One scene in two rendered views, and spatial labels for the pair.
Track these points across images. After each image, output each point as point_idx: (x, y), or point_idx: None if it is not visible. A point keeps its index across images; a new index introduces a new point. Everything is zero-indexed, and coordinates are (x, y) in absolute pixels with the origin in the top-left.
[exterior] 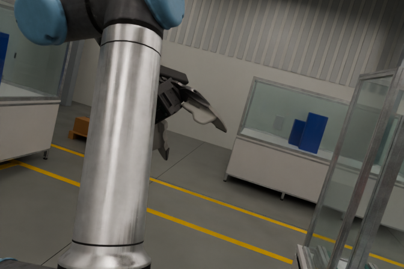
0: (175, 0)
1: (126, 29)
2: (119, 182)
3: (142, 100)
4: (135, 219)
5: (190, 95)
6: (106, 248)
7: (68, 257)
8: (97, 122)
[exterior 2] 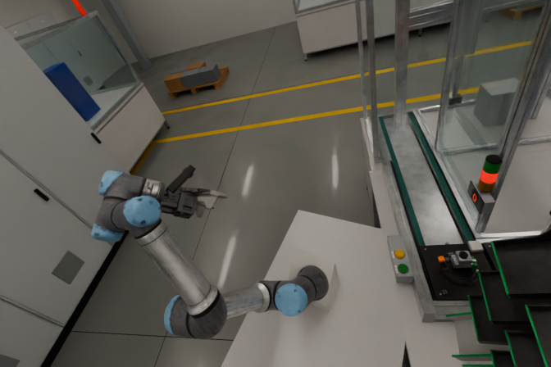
0: (150, 212)
1: (143, 240)
2: (185, 287)
3: (171, 258)
4: (200, 291)
5: (197, 192)
6: (197, 305)
7: (188, 310)
8: (162, 273)
